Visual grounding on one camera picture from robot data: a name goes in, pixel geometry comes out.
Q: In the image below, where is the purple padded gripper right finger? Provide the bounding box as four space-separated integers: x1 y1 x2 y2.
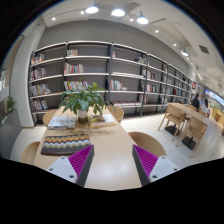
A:
132 145 179 186

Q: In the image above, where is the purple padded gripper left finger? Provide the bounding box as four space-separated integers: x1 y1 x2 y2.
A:
47 145 94 187

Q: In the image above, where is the zigzag patterned folded towel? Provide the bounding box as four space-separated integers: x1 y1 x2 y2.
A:
41 134 90 155

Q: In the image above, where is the wooden chair near right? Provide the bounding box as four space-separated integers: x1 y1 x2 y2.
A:
129 132 166 157

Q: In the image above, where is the wooden chair near left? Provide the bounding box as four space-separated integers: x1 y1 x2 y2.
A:
21 141 40 165

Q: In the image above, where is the white book on table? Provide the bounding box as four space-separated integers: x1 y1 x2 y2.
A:
47 116 76 129

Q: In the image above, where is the yellow green book on table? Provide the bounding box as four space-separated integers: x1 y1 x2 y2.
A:
89 114 116 128

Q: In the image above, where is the wooden chair far left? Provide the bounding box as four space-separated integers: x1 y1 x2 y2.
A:
43 109 56 126

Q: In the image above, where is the wooden chair far right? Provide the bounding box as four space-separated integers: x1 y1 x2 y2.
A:
107 106 124 123

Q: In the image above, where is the green potted plant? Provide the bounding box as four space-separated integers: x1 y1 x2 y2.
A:
58 82 107 124

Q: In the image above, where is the seated person in dark clothes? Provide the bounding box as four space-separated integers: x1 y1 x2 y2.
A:
191 93 200 111

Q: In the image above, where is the small plant at left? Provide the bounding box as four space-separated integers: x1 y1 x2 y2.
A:
6 97 16 113

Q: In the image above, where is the round ceiling lamp right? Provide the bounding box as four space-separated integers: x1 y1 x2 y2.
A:
137 14 149 25

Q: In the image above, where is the round ceiling lamp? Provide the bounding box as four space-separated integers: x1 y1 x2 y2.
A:
137 14 149 25
85 6 99 14
111 8 125 17

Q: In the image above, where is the round ceiling lamp left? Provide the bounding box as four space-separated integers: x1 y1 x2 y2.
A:
85 6 99 14

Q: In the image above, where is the round ceiling lamp middle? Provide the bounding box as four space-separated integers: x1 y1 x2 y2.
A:
111 8 125 17

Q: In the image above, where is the large grey wall bookshelf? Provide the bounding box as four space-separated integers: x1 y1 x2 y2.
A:
28 41 191 124

